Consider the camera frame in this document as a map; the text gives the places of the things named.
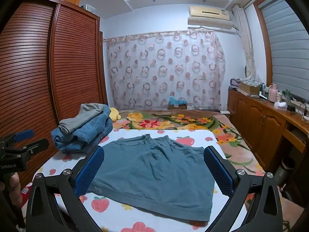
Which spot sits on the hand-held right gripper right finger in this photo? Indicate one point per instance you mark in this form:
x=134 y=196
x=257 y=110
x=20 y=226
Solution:
x=218 y=174

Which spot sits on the person's left hand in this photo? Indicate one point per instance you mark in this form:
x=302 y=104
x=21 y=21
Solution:
x=15 y=188

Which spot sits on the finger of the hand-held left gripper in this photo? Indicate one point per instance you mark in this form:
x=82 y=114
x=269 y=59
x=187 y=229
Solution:
x=24 y=134
x=38 y=145

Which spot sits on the white power strip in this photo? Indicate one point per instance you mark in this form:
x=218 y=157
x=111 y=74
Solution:
x=298 y=101

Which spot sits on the wooden sideboard cabinet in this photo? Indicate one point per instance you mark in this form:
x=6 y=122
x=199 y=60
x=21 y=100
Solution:
x=256 y=116

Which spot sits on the white air conditioner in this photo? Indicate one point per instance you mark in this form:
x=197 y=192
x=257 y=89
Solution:
x=208 y=15

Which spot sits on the grey trash bin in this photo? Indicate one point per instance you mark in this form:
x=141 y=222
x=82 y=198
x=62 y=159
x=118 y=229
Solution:
x=286 y=171

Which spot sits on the tied beige curtain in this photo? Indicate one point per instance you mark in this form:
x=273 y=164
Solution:
x=248 y=48

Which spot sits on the open cardboard box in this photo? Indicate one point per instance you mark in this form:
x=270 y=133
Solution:
x=249 y=88

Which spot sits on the folded grey garment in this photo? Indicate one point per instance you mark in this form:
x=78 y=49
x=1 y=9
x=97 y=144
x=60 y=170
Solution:
x=79 y=119

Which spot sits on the grey window blind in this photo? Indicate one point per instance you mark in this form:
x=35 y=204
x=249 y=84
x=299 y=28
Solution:
x=284 y=53

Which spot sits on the yellow plush toy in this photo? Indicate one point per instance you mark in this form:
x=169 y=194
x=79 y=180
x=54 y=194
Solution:
x=114 y=114

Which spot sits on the colourful small bag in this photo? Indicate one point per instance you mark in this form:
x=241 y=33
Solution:
x=234 y=83

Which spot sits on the tissue box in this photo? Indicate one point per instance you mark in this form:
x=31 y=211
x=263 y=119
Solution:
x=280 y=106

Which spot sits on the wooden louvred wardrobe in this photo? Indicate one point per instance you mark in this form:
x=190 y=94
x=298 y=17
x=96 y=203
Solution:
x=31 y=65

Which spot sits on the pink thermos jug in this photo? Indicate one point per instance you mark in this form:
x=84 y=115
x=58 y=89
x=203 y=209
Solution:
x=272 y=94

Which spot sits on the folded blue denim jeans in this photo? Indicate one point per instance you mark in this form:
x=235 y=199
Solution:
x=82 y=135

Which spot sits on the teal pants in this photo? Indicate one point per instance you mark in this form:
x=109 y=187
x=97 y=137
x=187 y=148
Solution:
x=149 y=169

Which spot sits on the strawberry printed bed sheet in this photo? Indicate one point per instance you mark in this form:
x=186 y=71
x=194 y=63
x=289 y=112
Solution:
x=108 y=212

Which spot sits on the cardboard box with teal contents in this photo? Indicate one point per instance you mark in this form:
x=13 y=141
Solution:
x=178 y=104

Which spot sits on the clear plastic storage box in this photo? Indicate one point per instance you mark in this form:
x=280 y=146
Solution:
x=88 y=8

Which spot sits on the floral blanket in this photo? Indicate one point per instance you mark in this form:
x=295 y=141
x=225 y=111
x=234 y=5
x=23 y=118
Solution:
x=169 y=120

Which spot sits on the circle patterned sheer curtain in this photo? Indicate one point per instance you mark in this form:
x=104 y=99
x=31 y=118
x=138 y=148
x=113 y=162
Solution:
x=164 y=72

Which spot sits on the wooden window frame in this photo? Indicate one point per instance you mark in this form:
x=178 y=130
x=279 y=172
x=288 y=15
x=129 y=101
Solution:
x=262 y=36

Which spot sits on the red printed cloth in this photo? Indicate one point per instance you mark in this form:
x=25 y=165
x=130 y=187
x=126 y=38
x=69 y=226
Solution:
x=25 y=195

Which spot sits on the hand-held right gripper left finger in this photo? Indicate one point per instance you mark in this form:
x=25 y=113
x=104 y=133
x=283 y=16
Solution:
x=89 y=171

